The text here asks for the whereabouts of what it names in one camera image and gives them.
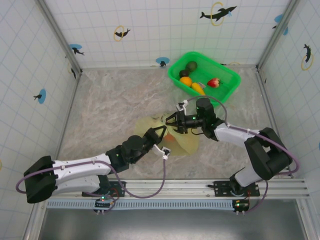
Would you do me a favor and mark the yellow avocado print plastic bag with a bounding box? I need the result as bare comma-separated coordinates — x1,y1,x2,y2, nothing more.
133,112,200,156

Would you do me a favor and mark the green plastic basket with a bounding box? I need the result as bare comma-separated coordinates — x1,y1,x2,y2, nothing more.
167,51,242,103

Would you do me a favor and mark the long yellow fake fruit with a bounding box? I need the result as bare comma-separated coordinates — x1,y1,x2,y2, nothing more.
191,82,207,96

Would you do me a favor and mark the red fake strawberry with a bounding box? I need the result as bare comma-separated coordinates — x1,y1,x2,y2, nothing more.
206,77,223,89

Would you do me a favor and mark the fake orange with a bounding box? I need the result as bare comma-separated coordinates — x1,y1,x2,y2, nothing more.
179,76,193,87

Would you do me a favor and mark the black fish blue circle sticker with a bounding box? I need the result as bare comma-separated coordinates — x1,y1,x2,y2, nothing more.
33,88,47,104
155,56,170,68
69,43,85,56
271,13,290,36

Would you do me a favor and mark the grey metal panel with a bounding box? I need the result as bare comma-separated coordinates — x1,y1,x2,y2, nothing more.
37,208,310,240

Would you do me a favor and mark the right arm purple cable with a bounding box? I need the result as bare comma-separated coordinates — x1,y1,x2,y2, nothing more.
186,95,301,215

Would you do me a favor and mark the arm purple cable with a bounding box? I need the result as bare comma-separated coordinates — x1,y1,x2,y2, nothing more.
15,158,167,200
186,95,301,215

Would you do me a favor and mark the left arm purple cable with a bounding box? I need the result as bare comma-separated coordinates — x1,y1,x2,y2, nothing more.
15,158,167,200

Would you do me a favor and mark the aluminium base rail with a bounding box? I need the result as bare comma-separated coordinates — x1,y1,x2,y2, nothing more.
36,177,311,200

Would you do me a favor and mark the aluminium side frame rail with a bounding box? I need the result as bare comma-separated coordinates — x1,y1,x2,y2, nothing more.
256,67,294,179
37,71,83,181

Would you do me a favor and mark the white slotted cable duct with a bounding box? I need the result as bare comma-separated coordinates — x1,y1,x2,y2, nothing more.
46,199,237,210

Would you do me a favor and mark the long aluminium frame rail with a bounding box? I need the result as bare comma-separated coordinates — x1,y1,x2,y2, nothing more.
80,64,260,71

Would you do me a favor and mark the large dolphin yellow ring sticker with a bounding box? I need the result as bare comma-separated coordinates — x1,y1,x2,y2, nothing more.
199,1,238,27

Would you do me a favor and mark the aluminium corner post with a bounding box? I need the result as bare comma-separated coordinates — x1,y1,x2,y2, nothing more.
34,0,83,76
256,0,300,72

